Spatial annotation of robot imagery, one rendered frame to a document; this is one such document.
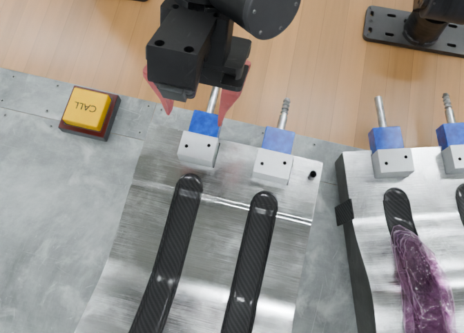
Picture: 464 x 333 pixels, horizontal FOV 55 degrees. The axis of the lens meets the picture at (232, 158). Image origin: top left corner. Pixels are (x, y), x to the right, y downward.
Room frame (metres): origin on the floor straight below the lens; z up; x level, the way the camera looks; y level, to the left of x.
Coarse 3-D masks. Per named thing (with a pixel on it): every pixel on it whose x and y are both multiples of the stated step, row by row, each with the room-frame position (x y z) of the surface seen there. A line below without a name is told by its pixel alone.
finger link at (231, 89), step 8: (248, 64) 0.25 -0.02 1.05; (208, 72) 0.22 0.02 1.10; (216, 72) 0.22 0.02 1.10; (248, 72) 0.24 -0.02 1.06; (200, 80) 0.21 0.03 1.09; (208, 80) 0.21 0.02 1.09; (216, 80) 0.21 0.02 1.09; (224, 80) 0.22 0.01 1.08; (232, 80) 0.22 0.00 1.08; (240, 80) 0.22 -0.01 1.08; (224, 88) 0.21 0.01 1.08; (232, 88) 0.21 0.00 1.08; (240, 88) 0.21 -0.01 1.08; (224, 96) 0.20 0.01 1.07; (232, 96) 0.20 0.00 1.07; (224, 104) 0.20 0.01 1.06; (232, 104) 0.20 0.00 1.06; (224, 112) 0.20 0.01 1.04
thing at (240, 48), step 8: (176, 0) 0.27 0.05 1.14; (184, 0) 0.27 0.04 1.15; (192, 8) 0.26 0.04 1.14; (208, 8) 0.26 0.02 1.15; (232, 40) 0.27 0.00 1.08; (240, 40) 0.27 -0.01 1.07; (248, 40) 0.27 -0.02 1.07; (232, 48) 0.25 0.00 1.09; (240, 48) 0.25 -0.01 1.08; (248, 48) 0.25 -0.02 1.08; (232, 56) 0.24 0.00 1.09; (240, 56) 0.24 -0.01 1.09; (248, 56) 0.25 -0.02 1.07; (232, 64) 0.22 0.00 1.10; (240, 64) 0.23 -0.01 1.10; (224, 72) 0.22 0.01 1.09; (232, 72) 0.22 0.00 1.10; (240, 72) 0.22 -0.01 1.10
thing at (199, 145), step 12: (216, 96) 0.29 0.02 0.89; (192, 120) 0.24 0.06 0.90; (204, 120) 0.24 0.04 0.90; (216, 120) 0.24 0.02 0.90; (192, 132) 0.22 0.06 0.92; (204, 132) 0.23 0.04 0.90; (216, 132) 0.23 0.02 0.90; (180, 144) 0.20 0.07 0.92; (192, 144) 0.20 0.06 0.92; (204, 144) 0.20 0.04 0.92; (216, 144) 0.20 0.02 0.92; (180, 156) 0.19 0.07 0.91; (192, 156) 0.19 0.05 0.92; (204, 156) 0.19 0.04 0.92; (216, 156) 0.20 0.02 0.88
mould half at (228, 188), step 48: (144, 144) 0.21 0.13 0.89; (240, 144) 0.21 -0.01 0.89; (144, 192) 0.14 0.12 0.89; (240, 192) 0.14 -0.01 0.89; (288, 192) 0.14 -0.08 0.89; (144, 240) 0.07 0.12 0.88; (192, 240) 0.07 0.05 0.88; (240, 240) 0.07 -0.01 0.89; (288, 240) 0.07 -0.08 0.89; (96, 288) 0.01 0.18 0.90; (144, 288) 0.01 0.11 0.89; (192, 288) 0.01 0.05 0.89; (288, 288) 0.01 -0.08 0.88
